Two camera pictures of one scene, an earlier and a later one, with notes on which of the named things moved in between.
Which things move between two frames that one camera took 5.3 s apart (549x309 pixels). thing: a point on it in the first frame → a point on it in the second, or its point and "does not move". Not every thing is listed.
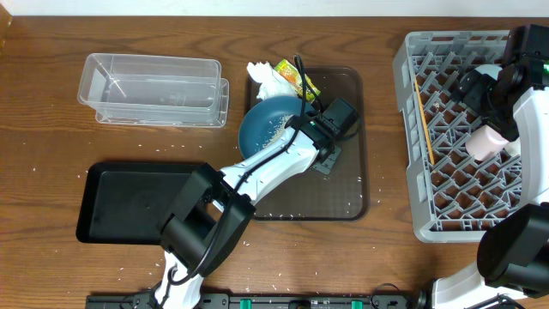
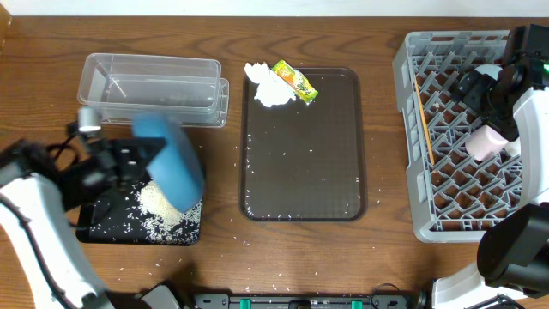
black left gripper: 330,154 → 98,157
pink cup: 484,142 does not move
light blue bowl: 491,69 does not move
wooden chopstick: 425,122 does not move
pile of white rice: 279,130 → 164,224
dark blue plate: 264,118 → 172,169
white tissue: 273,83 does not move
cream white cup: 514,148 does not move
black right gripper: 470,95 does not move
